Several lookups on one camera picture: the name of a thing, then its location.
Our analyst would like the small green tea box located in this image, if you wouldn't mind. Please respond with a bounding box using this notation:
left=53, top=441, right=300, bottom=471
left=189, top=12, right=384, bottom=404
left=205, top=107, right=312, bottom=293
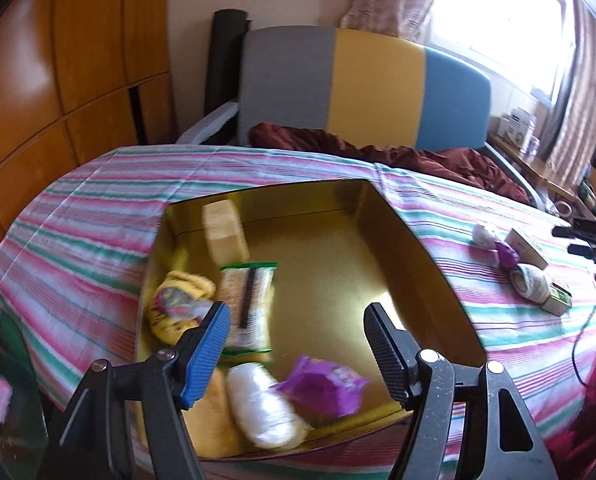
left=540, top=283, right=572, bottom=316

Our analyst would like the striped bed cover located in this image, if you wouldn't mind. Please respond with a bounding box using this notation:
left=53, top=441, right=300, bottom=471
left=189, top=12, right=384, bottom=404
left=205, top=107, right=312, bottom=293
left=0, top=144, right=596, bottom=480

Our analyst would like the grey yellow blue armchair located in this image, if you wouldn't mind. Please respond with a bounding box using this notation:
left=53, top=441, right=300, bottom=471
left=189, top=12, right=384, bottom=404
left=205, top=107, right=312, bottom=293
left=179, top=26, right=544, bottom=209

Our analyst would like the purple snack packet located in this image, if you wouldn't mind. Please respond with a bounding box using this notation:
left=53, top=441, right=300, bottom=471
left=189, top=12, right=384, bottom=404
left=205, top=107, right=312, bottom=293
left=271, top=356, right=371, bottom=418
left=494, top=240, right=520, bottom=272

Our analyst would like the white cream tea box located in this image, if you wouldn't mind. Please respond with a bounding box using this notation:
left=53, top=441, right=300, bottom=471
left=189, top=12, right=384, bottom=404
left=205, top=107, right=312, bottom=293
left=505, top=229, right=548, bottom=270

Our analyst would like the white appliance box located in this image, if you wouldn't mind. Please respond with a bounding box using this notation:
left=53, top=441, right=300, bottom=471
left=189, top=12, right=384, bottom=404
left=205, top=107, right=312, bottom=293
left=497, top=107, right=536, bottom=148

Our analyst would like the gold tin box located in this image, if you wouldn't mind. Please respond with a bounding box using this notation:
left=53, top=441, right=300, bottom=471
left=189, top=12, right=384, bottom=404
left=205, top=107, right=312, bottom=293
left=138, top=180, right=486, bottom=462

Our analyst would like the small white wrapped ball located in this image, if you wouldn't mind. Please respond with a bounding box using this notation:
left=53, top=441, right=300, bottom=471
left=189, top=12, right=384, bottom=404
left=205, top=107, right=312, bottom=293
left=471, top=223, right=499, bottom=250

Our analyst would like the dark red blanket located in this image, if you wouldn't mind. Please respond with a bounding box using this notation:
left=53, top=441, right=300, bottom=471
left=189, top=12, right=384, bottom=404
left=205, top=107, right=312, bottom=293
left=248, top=122, right=530, bottom=205

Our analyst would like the black rolled mat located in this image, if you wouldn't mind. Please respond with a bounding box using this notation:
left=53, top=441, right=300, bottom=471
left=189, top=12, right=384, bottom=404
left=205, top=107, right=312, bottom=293
left=203, top=8, right=253, bottom=118

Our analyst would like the wooden desk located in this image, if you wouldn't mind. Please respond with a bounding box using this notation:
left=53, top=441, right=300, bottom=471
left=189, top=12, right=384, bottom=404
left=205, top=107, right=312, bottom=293
left=488, top=133, right=578, bottom=207

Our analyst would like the right beige curtain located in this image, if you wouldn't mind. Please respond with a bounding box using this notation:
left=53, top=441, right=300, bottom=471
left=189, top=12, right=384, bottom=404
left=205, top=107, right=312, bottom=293
left=540, top=0, right=596, bottom=188

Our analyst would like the white plastic bag ball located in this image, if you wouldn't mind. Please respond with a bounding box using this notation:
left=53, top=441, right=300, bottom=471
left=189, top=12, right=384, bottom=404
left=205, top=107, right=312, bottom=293
left=225, top=362, right=312, bottom=451

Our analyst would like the yellow sponge block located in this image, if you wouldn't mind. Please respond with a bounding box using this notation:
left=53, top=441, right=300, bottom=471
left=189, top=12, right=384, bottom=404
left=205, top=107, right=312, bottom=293
left=201, top=200, right=250, bottom=266

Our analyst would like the wooden wardrobe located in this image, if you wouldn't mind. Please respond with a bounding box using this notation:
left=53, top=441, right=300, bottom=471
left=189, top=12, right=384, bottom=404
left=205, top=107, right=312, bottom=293
left=0, top=0, right=176, bottom=241

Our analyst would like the cream sock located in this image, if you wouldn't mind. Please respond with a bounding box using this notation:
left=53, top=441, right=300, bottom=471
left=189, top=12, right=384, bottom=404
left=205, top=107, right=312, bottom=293
left=509, top=263, right=550, bottom=304

